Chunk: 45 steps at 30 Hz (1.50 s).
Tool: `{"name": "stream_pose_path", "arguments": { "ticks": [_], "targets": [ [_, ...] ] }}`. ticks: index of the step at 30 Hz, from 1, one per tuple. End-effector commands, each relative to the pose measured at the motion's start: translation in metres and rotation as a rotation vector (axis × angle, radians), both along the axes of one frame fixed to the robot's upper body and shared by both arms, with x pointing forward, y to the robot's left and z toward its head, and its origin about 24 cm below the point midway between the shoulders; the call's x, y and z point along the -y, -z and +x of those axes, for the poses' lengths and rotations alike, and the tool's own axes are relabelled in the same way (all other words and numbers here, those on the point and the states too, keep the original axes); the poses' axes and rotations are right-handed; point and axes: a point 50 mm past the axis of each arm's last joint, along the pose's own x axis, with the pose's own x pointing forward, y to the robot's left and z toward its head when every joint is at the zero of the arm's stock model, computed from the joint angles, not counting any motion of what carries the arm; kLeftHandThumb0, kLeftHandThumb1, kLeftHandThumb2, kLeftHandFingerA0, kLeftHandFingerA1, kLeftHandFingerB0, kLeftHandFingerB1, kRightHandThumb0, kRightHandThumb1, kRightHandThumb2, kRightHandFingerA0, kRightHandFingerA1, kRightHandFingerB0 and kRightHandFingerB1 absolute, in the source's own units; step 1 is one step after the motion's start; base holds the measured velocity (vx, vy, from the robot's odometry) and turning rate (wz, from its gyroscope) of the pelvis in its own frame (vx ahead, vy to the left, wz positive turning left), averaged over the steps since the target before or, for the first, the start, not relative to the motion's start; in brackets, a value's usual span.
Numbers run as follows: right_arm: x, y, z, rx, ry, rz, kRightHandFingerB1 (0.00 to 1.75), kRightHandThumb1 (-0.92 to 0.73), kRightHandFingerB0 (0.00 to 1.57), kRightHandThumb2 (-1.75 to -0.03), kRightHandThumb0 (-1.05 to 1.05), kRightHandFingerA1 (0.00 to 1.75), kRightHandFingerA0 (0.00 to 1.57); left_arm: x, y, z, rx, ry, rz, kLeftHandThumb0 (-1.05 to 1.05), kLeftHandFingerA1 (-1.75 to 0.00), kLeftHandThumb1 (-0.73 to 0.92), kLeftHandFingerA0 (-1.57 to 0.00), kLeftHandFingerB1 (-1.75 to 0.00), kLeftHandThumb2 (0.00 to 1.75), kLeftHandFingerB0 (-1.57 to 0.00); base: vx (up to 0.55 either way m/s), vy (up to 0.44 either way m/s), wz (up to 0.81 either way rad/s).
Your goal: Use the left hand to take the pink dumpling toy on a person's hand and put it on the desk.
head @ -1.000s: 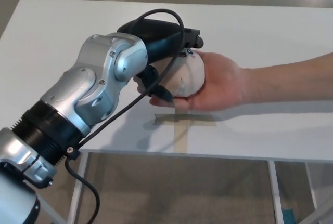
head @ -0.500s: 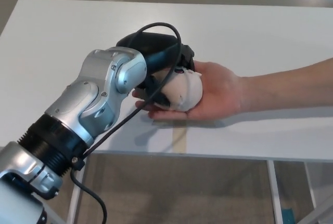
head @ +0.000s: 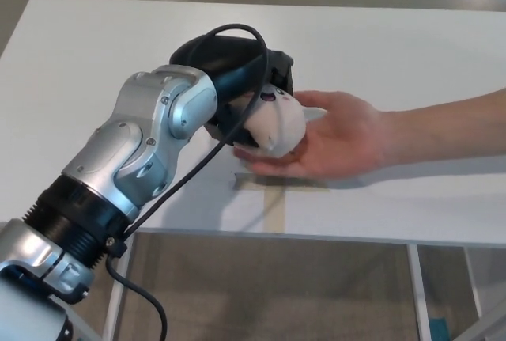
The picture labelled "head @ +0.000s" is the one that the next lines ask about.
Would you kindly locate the person's bare hand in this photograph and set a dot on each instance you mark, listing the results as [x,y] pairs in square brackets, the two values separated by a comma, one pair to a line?
[340,139]

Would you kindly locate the pink dumpling plush toy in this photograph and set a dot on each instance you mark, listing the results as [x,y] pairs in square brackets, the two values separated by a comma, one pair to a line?
[276,127]

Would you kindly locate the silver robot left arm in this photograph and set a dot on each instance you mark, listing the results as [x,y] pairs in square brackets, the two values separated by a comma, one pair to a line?
[130,147]

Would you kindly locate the white table leg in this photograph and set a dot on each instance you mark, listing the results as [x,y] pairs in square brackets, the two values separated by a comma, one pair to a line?
[419,293]
[473,281]
[118,289]

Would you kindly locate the person's bare forearm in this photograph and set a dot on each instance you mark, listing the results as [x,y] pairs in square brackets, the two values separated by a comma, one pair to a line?
[442,131]

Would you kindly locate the grey metal frame bar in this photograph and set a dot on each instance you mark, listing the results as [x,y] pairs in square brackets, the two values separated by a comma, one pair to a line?
[488,325]

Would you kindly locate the teal floor tape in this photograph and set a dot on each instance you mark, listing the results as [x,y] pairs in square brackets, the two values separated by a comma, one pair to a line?
[439,328]

